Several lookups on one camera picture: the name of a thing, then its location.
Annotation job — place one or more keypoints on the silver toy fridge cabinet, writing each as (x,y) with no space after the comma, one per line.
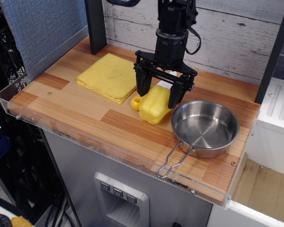
(77,165)

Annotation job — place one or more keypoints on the yellow object bottom left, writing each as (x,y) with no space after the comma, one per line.
(20,222)

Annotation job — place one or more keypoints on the stainless steel pan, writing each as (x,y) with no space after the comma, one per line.
(204,129)

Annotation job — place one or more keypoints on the toy knife yellow handle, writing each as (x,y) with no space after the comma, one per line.
(137,99)

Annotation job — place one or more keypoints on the ice dispenser panel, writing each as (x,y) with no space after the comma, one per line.
(121,204)

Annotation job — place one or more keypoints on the folded yellow towel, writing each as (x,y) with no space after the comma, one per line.
(111,76)

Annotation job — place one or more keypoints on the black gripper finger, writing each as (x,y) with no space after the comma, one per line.
(143,79)
(177,92)

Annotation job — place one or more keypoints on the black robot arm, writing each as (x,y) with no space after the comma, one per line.
(176,18)

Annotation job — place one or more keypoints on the black vertical post left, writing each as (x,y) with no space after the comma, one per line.
(96,25)

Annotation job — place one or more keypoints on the clear acrylic table guard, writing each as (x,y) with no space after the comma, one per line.
(94,132)

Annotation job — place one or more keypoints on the yellow toy bell pepper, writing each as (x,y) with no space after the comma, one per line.
(155,105)

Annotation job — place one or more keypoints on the black vertical post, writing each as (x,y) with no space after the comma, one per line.
(96,25)
(268,74)

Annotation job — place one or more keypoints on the blue fabric panel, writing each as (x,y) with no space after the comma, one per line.
(45,30)

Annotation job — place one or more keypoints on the white toy sink counter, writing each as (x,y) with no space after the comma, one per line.
(265,144)

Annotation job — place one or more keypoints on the black vertical post right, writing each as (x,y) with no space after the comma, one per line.
(268,74)

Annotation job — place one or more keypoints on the black perforated crate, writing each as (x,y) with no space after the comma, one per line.
(11,63)

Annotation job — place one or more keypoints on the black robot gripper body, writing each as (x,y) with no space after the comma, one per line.
(167,60)

